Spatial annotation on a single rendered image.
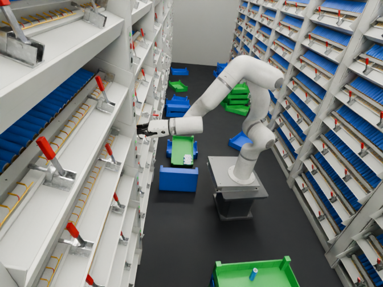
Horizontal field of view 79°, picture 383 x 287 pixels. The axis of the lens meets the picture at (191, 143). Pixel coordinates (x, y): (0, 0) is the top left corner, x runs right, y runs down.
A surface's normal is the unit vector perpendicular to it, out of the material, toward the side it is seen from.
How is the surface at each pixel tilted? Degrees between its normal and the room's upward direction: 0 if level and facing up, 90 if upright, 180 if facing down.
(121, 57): 90
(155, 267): 0
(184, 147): 28
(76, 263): 20
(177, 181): 90
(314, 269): 0
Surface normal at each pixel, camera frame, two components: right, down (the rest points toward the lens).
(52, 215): 0.43, -0.75
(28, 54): 0.03, 0.57
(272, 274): 0.10, -0.82
